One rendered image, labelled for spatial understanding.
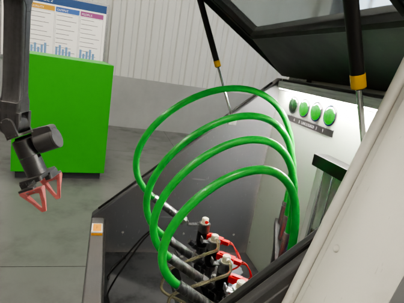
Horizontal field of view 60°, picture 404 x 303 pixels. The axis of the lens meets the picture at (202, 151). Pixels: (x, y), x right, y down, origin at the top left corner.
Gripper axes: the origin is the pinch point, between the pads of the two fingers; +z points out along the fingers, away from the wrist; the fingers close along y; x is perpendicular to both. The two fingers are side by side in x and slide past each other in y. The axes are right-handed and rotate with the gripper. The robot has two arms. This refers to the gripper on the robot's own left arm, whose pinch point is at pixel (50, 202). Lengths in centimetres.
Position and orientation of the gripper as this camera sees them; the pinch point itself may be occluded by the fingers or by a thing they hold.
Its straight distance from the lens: 111.8
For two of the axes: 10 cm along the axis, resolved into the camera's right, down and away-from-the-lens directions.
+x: -9.5, 3.0, 0.8
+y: 0.1, -2.4, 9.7
